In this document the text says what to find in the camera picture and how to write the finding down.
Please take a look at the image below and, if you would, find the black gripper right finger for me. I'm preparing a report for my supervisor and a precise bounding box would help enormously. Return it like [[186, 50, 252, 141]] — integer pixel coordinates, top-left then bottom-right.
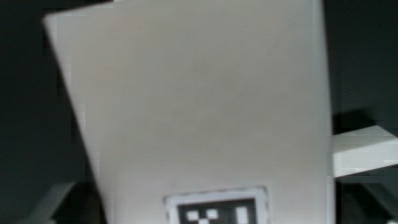
[[336, 183, 398, 224]]

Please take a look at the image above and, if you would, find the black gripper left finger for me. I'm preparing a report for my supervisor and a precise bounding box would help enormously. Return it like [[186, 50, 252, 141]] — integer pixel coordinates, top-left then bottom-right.
[[28, 181, 105, 224]]

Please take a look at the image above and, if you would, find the white cabinet top block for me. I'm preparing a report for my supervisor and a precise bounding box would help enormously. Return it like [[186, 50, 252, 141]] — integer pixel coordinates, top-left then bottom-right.
[[42, 0, 334, 224]]

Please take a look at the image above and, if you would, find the white L-shaped fence wall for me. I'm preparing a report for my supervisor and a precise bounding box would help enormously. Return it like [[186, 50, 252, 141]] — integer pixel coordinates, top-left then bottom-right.
[[332, 125, 398, 177]]

